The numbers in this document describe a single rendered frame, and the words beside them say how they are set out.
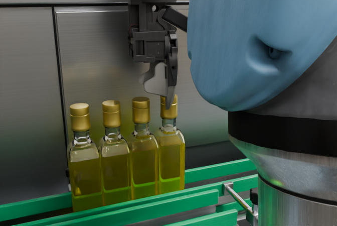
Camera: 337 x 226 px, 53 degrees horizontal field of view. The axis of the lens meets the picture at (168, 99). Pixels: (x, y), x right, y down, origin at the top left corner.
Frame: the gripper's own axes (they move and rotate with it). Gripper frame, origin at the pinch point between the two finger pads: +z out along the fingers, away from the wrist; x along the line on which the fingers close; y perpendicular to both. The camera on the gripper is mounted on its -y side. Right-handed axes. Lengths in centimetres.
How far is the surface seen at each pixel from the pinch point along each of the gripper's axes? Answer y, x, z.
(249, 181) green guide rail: -17.9, 2.4, 19.7
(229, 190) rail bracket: -12.0, 5.1, 19.5
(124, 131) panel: 7.9, -10.9, 10.7
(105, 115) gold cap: 12.7, 2.9, 1.3
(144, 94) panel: 3.0, -11.5, 2.0
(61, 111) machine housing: 21.5, -12.3, 5.0
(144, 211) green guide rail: 6.7, 7.4, 19.7
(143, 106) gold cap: 5.6, 2.8, 0.1
